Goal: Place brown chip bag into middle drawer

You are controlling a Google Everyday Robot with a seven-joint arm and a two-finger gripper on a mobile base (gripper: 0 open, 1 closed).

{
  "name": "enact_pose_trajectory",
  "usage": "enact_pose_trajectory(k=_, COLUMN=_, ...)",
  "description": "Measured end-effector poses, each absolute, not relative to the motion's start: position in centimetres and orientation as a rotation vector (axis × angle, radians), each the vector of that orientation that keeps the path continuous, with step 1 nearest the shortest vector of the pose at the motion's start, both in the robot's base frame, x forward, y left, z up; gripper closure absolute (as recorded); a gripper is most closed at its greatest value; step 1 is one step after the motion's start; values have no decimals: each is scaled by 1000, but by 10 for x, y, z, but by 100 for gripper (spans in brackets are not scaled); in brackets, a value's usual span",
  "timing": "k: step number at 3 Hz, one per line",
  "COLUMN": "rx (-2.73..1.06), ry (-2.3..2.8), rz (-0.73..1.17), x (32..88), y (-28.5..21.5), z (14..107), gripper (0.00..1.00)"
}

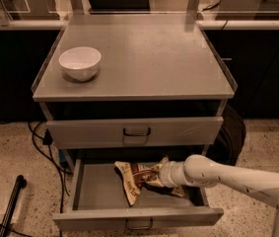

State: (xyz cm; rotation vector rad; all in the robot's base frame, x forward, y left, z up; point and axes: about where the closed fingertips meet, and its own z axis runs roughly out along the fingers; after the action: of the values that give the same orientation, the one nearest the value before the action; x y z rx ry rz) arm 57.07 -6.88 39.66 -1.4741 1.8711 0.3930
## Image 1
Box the black floor cable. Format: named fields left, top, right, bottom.
left=27, top=120, right=73, bottom=237

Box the black pole on floor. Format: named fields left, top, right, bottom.
left=0, top=175, right=27, bottom=237

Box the white ceramic bowl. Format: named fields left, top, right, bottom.
left=58, top=46, right=102, bottom=81

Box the white horizontal rail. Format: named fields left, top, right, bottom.
left=0, top=20, right=279, bottom=31

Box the black backpack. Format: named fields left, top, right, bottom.
left=206, top=105, right=246, bottom=166

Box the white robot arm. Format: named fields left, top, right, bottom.
left=159, top=154, right=279, bottom=237

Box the grey metal drawer cabinet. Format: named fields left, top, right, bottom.
left=34, top=14, right=237, bottom=161

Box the open grey middle drawer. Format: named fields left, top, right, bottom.
left=53, top=159, right=224, bottom=231

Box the brown chip bag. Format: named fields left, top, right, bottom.
left=114, top=161, right=184, bottom=206

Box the closed grey upper drawer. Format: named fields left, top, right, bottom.
left=47, top=117, right=223, bottom=149

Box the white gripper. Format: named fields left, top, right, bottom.
left=159, top=155, right=188, bottom=188

